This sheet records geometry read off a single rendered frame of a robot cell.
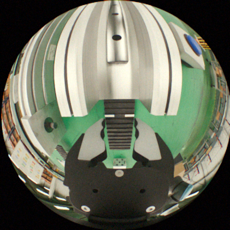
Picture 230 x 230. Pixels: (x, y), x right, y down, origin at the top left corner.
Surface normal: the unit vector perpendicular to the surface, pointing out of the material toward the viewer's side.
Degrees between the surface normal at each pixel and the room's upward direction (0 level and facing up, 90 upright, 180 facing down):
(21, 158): 90
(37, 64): 90
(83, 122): 0
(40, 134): 90
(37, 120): 90
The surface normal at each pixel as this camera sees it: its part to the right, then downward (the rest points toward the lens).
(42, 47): 1.00, -0.01
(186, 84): -0.03, 0.46
